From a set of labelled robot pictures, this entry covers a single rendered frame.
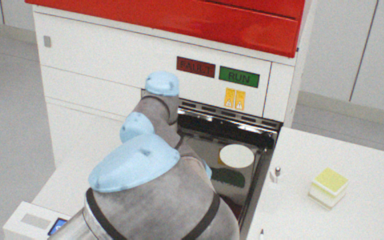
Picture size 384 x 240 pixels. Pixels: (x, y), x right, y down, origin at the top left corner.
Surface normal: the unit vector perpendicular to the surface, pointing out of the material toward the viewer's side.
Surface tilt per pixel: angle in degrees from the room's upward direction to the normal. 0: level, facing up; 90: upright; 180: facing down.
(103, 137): 0
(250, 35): 90
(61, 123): 90
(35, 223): 0
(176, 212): 57
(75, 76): 90
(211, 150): 0
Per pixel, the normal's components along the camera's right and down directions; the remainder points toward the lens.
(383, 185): 0.06, -0.77
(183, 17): -0.31, 0.58
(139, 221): 0.12, 0.33
